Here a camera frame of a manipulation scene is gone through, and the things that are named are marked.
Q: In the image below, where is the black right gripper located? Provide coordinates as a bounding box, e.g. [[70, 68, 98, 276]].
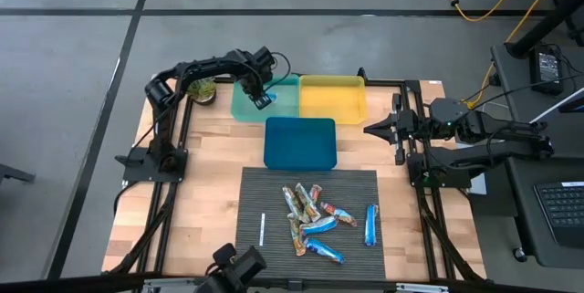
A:
[[363, 93, 433, 167]]

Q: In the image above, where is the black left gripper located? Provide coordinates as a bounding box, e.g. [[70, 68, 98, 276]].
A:
[[240, 65, 274, 111]]

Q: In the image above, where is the teal plastic bin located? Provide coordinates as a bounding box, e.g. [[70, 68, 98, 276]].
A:
[[230, 73, 301, 124]]

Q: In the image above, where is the blue plastic bin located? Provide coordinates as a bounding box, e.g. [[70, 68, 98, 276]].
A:
[[263, 117, 339, 172]]

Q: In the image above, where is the dark pot with green plant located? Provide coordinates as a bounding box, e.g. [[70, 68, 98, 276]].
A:
[[186, 78, 218, 107]]

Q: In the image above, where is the yellow plastic bin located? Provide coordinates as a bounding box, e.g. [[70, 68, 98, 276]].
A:
[[298, 75, 369, 126]]

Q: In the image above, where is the grey ribbed mat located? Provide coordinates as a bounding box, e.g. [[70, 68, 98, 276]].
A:
[[235, 167, 387, 281]]

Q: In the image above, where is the white paper sheet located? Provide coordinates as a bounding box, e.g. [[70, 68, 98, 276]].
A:
[[467, 172, 488, 196]]

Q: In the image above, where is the dark side desk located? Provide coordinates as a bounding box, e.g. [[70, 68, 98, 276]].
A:
[[490, 42, 584, 270]]

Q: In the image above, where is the black bulky device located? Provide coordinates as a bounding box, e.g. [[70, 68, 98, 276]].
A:
[[193, 242, 268, 293]]

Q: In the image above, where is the black power adapter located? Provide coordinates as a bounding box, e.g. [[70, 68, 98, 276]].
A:
[[528, 45, 565, 96]]

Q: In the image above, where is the white thin panel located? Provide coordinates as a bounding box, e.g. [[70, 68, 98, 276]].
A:
[[528, 87, 584, 123]]

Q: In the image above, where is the black desk leg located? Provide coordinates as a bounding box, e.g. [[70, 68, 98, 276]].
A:
[[504, 0, 584, 60]]

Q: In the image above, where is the black keyboard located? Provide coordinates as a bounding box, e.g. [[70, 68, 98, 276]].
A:
[[533, 181, 584, 249]]

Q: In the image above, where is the dark furniture foot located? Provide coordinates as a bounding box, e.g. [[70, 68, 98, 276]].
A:
[[0, 162, 37, 185]]

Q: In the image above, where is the black left camera cable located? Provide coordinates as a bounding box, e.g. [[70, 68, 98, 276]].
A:
[[267, 51, 292, 92]]

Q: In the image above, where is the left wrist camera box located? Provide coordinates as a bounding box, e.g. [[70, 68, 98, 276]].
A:
[[253, 46, 276, 69]]

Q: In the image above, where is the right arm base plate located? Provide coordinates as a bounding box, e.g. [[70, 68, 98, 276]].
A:
[[407, 153, 472, 189]]

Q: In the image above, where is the black aluminium table frame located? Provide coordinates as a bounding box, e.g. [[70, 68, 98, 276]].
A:
[[102, 67, 487, 285]]

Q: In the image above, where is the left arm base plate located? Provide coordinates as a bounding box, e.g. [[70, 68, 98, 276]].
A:
[[114, 146, 189, 183]]

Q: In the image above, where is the silver frame rail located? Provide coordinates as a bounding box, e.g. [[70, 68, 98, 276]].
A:
[[143, 277, 450, 293]]

